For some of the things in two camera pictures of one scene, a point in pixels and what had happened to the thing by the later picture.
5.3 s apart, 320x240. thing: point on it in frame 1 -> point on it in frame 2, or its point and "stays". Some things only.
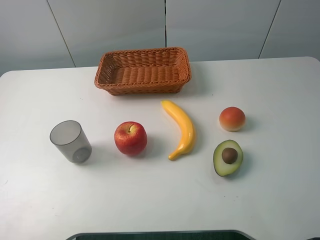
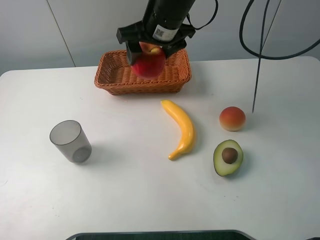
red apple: (131, 138) -> (151, 62)
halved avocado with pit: (228, 157) stays
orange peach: (232, 119) stays
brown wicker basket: (147, 71) stays
